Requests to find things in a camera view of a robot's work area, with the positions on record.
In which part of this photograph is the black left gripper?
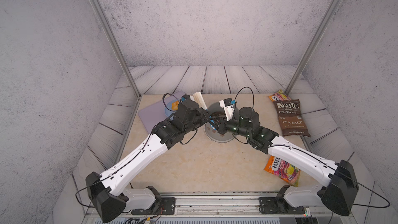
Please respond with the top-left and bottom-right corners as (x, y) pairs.
(181, 107), (211, 136)

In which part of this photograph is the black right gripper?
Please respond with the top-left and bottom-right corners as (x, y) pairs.
(209, 114), (252, 140)

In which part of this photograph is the grey ceramic plant pot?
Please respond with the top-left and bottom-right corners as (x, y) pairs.
(205, 102), (235, 143)

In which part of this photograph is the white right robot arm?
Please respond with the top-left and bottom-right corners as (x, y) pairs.
(213, 107), (359, 216)

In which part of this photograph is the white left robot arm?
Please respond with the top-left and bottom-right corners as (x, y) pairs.
(86, 92), (209, 223)

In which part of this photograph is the blue plate with orange food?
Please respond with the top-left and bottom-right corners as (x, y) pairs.
(165, 100), (179, 117)

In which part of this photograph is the purple cutting board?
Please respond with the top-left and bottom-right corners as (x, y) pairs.
(138, 94), (176, 133)

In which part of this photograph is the orange Fox's candy bag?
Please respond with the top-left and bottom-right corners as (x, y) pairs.
(269, 90), (291, 102)

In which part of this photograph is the brown Kettle chips bag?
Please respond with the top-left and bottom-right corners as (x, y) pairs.
(273, 100), (311, 137)

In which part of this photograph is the pink yellow Fox's candy bag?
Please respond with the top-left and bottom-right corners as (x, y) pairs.
(264, 156), (301, 187)

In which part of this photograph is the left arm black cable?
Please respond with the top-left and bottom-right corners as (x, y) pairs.
(75, 92), (200, 209)

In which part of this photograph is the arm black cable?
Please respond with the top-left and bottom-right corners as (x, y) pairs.
(231, 86), (391, 209)
(75, 92), (200, 209)

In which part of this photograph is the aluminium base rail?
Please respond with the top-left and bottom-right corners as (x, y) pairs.
(81, 192), (358, 224)

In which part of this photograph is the left aluminium corner post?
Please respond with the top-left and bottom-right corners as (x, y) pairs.
(89, 0), (142, 99)

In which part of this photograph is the aluminium corner post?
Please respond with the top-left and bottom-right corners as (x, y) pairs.
(285, 0), (342, 94)
(89, 0), (142, 99)

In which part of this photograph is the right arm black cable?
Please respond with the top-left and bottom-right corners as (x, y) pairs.
(231, 86), (391, 209)

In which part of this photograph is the right aluminium corner post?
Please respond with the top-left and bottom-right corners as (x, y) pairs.
(285, 0), (342, 94)

